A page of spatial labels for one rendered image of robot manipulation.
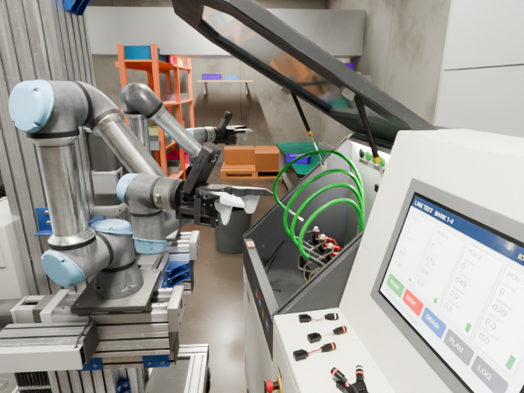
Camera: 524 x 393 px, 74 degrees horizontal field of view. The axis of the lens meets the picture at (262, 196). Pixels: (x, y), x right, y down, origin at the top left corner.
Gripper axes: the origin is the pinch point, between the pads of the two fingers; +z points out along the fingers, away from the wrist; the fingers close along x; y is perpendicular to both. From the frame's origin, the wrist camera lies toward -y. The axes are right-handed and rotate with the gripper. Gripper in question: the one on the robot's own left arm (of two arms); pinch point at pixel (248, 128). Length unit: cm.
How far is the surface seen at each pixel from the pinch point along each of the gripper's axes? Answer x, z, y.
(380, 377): 128, -27, 30
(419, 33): -87, 227, -60
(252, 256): 52, -22, 44
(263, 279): 70, -27, 41
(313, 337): 110, -33, 31
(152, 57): -322, 25, -13
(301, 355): 114, -40, 31
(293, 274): 58, -2, 55
